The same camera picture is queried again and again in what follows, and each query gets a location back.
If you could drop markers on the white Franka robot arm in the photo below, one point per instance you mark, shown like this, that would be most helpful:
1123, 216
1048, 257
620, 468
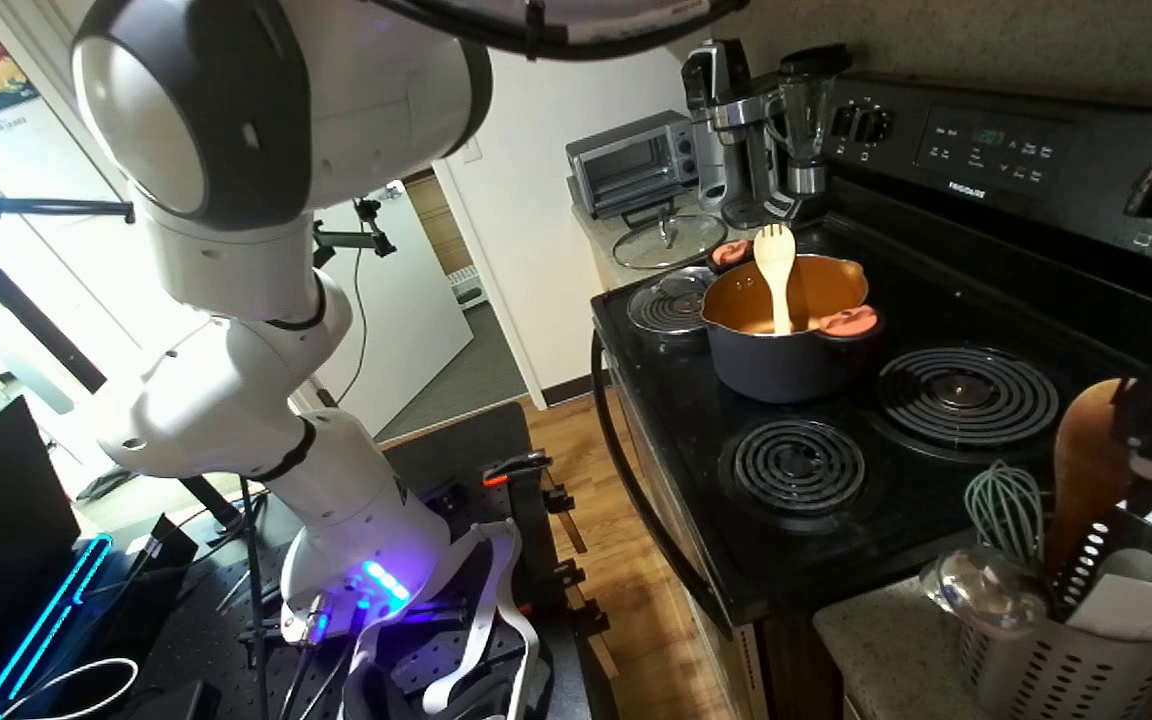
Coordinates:
282, 160

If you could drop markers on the wooden spatula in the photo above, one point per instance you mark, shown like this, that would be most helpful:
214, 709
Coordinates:
1095, 466

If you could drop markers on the black electric stove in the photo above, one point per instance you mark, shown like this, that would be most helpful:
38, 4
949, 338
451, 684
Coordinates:
949, 440

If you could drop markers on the silver toaster oven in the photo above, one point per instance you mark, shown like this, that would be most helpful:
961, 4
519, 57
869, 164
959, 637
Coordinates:
634, 160

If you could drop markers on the black slotted utensil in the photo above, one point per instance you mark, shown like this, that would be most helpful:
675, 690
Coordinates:
1080, 560

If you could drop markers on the clear plastic ladle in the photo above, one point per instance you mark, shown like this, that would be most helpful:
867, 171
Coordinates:
983, 584

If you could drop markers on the grey pot orange interior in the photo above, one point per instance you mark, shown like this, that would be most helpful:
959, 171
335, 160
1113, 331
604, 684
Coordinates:
778, 362

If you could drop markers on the teal whisk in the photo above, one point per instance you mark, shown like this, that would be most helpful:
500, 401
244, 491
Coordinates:
1004, 509

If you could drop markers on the light wooden spoon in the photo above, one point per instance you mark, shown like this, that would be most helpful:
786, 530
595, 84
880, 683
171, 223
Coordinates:
772, 275

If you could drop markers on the black case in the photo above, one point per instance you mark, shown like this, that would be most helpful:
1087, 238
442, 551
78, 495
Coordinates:
3, 544

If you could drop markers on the glass pot lid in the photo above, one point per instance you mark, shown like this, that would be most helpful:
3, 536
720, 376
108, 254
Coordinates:
670, 304

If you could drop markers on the perforated metal utensil holder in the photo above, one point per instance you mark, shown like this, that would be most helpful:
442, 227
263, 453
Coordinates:
1070, 664

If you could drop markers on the white flat utensil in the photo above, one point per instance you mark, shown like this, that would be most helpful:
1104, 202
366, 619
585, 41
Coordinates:
1130, 601

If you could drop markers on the steel base blender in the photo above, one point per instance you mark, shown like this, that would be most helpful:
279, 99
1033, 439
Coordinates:
762, 146

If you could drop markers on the black tripod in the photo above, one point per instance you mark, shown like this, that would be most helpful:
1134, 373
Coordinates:
355, 238

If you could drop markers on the white door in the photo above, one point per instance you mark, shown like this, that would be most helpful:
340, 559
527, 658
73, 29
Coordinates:
396, 323

